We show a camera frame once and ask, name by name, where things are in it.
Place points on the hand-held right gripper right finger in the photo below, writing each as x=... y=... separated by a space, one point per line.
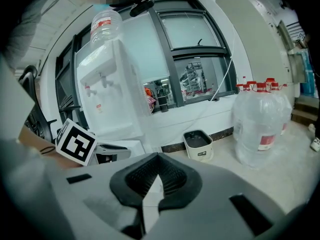
x=212 y=209

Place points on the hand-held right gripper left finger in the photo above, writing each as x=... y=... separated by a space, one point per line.
x=100 y=204

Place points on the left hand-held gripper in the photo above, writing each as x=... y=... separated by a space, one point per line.
x=75 y=141

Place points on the white cabinet door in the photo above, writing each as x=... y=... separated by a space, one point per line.
x=112 y=121

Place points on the white water dispenser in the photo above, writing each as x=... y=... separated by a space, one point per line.
x=125 y=84

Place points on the person's left forearm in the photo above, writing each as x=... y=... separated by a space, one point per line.
x=30 y=139

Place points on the large clear red-label water jug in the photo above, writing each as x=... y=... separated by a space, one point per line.
x=106 y=26

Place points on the pink orange packet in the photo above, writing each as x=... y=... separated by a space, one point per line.
x=150 y=101

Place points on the small white black bin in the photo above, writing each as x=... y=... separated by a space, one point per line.
x=198 y=146

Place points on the black office chair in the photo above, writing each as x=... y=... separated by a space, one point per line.
x=35 y=114

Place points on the cluster of clear empty jugs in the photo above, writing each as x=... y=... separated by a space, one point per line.
x=257 y=124

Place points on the person's grey shirt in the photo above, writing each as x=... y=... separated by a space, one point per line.
x=17 y=101

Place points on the black window frame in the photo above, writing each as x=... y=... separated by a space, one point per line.
x=175 y=51

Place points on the black head-mounted camera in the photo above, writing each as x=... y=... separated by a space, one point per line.
x=141 y=6

